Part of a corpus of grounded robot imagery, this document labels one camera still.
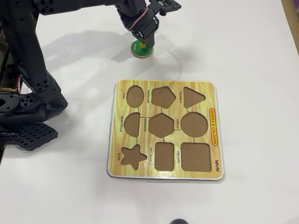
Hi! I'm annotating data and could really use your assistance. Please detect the wooden shapes puzzle board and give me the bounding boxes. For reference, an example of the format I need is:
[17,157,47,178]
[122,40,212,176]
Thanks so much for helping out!
[106,78,225,183]

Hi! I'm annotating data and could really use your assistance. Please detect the green circle piece yellow pin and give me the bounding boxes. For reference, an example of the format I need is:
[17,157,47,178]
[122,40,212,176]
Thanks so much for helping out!
[130,39,154,58]

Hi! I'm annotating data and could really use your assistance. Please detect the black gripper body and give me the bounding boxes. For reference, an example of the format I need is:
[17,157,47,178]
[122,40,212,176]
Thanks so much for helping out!
[130,8,161,42]

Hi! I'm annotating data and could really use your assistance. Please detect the black grid clamp plate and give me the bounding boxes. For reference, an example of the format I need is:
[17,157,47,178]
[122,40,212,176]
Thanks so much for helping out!
[14,123,59,152]

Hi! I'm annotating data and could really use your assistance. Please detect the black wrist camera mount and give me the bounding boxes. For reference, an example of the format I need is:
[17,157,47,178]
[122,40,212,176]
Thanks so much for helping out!
[146,0,182,16]

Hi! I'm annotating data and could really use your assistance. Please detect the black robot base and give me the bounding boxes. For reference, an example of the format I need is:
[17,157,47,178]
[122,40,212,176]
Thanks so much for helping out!
[0,71,69,126]

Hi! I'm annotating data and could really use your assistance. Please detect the red white servo cable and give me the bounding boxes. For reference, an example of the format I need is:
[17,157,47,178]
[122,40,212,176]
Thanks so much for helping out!
[128,6,150,32]

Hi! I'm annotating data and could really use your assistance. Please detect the red base cable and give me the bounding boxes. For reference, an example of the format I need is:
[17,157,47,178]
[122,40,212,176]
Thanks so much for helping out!
[15,74,23,94]

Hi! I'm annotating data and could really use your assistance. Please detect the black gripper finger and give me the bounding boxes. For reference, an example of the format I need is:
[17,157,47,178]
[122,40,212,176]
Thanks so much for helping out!
[131,31,144,43]
[143,29,157,48]

